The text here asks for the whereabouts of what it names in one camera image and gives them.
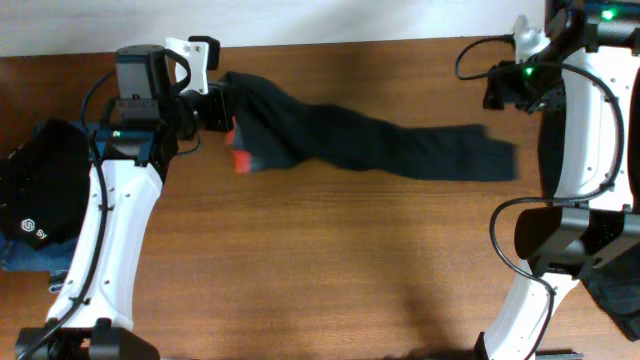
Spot black leggings red grey waistband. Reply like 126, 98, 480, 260
223, 72, 517, 182

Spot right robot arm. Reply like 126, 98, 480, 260
474, 1, 639, 359

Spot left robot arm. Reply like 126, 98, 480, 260
15, 36, 233, 360

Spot folded black shirt with logo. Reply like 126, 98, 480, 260
1, 120, 90, 250

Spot black garment pile right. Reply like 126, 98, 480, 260
537, 99, 640, 342

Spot folded blue jeans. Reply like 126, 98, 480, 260
1, 121, 79, 293

